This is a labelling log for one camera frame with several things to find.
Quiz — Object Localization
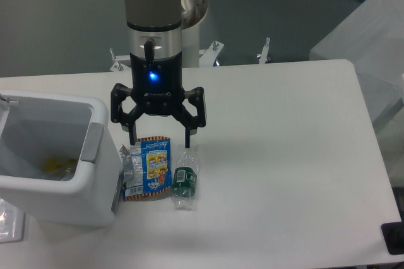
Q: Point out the clear plastic bag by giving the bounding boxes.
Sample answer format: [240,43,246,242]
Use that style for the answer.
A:
[1,199,25,244]

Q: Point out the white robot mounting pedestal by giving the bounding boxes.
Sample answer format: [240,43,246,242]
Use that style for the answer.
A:
[181,0,208,68]

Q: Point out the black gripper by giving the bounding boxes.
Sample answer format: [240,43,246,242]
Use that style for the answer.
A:
[110,50,208,149]

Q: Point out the yellow trash in bin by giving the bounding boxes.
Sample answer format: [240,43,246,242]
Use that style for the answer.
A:
[41,157,78,176]

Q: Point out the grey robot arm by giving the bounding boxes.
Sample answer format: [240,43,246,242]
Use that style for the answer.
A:
[110,0,206,148]

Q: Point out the metal table clamp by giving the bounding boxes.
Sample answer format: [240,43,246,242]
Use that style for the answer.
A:
[256,37,271,64]

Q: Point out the white trash can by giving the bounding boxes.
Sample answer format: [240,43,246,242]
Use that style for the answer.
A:
[1,89,122,227]

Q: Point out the blue snack wrapper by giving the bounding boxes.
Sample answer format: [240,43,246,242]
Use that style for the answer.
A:
[119,136,172,201]

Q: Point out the black device at table edge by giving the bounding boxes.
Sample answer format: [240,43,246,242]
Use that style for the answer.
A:
[381,222,403,255]

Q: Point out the crushed green label plastic bottle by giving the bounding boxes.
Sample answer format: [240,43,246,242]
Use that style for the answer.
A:
[172,146,201,211]

